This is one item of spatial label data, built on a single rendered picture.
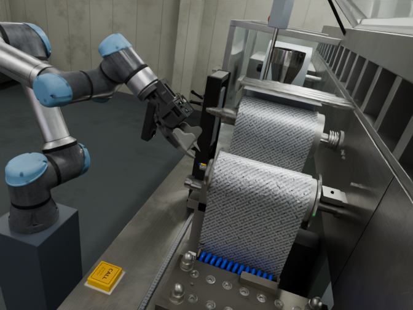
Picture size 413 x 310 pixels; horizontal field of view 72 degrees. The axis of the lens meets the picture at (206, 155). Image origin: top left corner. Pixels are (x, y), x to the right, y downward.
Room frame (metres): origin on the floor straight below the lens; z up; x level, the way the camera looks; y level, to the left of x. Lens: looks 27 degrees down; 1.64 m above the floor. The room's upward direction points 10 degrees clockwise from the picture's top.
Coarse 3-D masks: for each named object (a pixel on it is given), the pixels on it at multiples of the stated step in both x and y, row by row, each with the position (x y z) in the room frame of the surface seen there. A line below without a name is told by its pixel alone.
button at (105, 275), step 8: (104, 264) 0.57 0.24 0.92; (112, 264) 0.58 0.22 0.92; (96, 272) 0.54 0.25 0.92; (104, 272) 0.55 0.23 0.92; (112, 272) 0.55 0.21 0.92; (120, 272) 0.56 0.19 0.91; (88, 280) 0.52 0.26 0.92; (96, 280) 0.52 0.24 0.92; (104, 280) 0.52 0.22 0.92; (112, 280) 0.53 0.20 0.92; (104, 288) 0.51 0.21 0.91
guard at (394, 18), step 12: (348, 0) 1.27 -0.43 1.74; (360, 0) 1.08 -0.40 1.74; (372, 0) 0.94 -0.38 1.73; (384, 0) 0.84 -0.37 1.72; (396, 0) 0.75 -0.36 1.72; (408, 0) 0.68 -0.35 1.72; (348, 12) 1.42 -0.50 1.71; (360, 12) 1.19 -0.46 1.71; (372, 12) 1.02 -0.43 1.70; (384, 12) 0.90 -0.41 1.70; (396, 12) 0.80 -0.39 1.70; (408, 12) 0.72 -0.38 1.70; (360, 24) 1.32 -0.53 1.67; (372, 24) 1.11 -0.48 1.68; (384, 24) 0.96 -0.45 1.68; (396, 24) 0.85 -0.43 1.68; (408, 24) 0.76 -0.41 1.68
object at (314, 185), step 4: (212, 164) 0.63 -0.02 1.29; (208, 180) 0.60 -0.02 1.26; (316, 180) 0.62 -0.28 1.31; (312, 184) 0.60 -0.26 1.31; (316, 184) 0.60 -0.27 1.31; (312, 188) 0.58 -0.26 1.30; (316, 188) 0.59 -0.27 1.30; (312, 192) 0.58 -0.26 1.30; (316, 192) 0.58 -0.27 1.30; (312, 196) 0.57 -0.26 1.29; (312, 200) 0.56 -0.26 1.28; (312, 204) 0.56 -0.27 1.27; (308, 208) 0.56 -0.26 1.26; (312, 208) 0.55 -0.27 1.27; (308, 212) 0.55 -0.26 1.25; (304, 216) 0.55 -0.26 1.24; (308, 216) 0.55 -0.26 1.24; (304, 220) 0.56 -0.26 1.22
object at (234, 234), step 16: (208, 208) 0.59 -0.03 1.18; (224, 208) 0.59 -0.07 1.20; (208, 224) 0.59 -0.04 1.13; (224, 224) 0.58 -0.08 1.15; (240, 224) 0.58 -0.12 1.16; (256, 224) 0.57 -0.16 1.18; (272, 224) 0.56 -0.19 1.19; (208, 240) 0.59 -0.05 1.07; (224, 240) 0.58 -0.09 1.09; (240, 240) 0.57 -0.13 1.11; (256, 240) 0.57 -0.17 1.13; (272, 240) 0.56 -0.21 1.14; (288, 240) 0.55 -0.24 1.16; (224, 256) 0.58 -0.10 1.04; (240, 256) 0.57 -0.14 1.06; (256, 256) 0.56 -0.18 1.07; (272, 256) 0.56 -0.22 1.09; (272, 272) 0.55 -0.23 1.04
